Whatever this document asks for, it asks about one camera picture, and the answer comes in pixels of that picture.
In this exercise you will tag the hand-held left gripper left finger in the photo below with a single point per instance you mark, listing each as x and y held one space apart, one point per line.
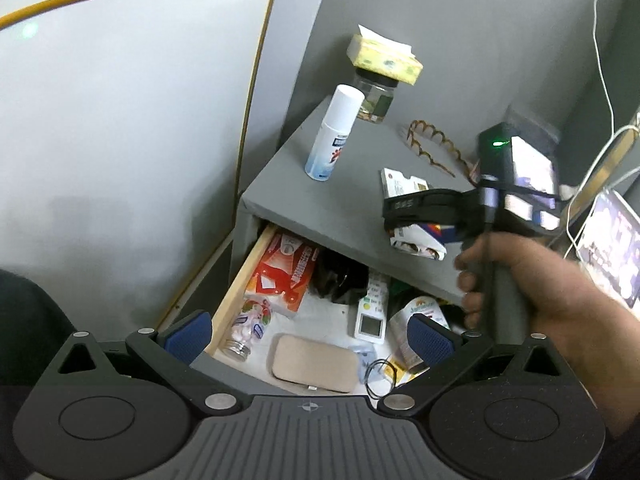
187 337

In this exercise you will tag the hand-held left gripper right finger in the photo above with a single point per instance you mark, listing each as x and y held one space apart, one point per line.
429 342

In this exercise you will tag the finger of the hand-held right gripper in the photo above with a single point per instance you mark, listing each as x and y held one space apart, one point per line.
415 202
425 225

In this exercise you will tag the white box blue orange print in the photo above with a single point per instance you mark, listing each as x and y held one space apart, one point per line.
415 246

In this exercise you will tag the small white red box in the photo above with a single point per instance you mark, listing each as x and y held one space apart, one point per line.
400 182

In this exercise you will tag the white spray can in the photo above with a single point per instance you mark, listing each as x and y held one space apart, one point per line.
332 135

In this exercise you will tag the person's right forearm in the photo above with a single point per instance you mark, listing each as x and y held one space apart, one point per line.
615 360

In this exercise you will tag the person's right hand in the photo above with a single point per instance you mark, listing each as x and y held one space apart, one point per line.
565 300

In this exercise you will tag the white orange-label bottle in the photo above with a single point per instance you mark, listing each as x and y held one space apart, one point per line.
417 310

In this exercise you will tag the yellow packet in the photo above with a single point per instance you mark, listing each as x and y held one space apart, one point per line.
400 367

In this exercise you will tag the clear pouch red contents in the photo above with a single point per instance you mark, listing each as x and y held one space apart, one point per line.
539 132

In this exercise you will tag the white digital thermometer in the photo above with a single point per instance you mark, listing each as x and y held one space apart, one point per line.
370 327

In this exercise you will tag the clear bottle pink white candies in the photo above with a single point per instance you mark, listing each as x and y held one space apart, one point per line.
247 322

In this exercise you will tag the clear blister pack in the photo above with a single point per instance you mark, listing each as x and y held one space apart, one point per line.
364 355

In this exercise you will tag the grey nightstand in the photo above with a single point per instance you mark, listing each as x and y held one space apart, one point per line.
340 210

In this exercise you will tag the brown wavy headband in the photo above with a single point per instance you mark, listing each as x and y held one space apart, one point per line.
419 124

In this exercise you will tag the grey headboard gold trim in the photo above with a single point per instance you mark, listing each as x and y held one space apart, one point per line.
597 180

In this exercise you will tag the black glossy pouch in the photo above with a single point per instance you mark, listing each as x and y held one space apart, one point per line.
340 275

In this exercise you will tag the glass jar black lid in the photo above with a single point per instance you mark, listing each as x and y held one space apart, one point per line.
377 102

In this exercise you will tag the beige oblong case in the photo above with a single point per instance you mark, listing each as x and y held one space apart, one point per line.
312 362

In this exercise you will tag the red white packet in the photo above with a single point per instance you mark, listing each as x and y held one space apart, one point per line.
285 270

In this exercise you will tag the lit tablet screen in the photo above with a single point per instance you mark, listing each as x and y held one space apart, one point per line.
615 240

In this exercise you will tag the yellow tissue box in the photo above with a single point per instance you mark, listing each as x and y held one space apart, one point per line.
385 60

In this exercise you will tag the person's dark trouser leg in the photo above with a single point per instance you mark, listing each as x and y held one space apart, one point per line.
30 325

